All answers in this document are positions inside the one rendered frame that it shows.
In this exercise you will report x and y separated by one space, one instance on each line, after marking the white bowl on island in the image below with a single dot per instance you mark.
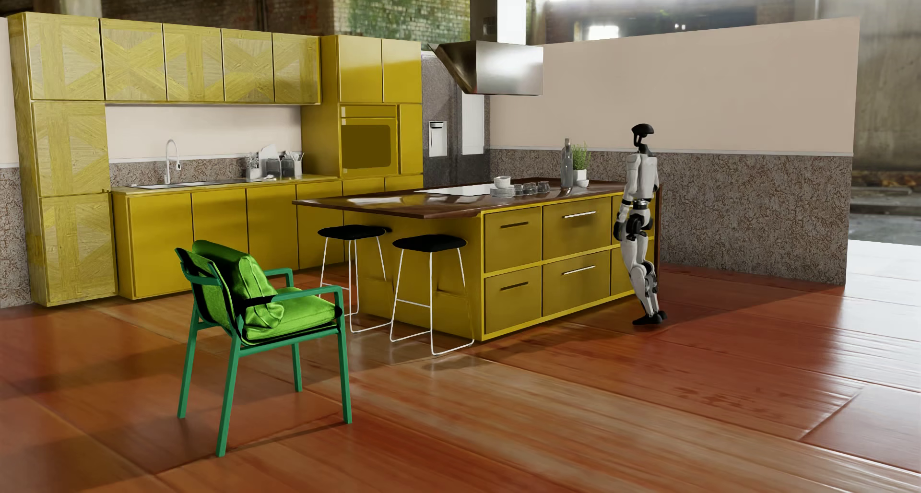
501 181

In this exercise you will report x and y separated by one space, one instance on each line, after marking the yellow base cabinets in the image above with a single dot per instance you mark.
216 230

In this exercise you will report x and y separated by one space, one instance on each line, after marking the yellow kitchen island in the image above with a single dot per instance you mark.
518 255

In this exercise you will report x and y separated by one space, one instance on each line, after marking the yellow wall oven cabinet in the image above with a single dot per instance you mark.
370 112

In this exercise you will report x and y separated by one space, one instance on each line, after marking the black bar stool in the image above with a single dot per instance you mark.
354 232
429 243

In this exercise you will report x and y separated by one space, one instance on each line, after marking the steel range hood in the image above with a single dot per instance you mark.
493 65

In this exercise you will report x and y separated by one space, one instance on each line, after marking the green armchair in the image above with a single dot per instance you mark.
252 299

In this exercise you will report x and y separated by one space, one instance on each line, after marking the grey glass bottle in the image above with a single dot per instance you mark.
567 166

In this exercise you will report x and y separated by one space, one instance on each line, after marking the yellow upper wall cabinets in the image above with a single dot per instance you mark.
208 65

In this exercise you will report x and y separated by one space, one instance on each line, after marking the small potted green plant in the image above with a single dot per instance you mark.
580 162

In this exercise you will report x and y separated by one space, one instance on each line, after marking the chrome sink faucet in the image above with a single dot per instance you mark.
171 160

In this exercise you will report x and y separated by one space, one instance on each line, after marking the white wall dispenser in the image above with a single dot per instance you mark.
437 138

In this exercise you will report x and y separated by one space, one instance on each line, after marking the steel kitchen sink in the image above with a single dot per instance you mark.
173 184

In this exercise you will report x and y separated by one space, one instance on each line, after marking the tall yellow pantry cabinet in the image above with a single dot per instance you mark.
65 162

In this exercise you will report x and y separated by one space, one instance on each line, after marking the utensil holder with utensils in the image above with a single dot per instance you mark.
253 168

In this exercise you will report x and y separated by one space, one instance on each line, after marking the white humanoid robot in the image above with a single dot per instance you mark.
637 184

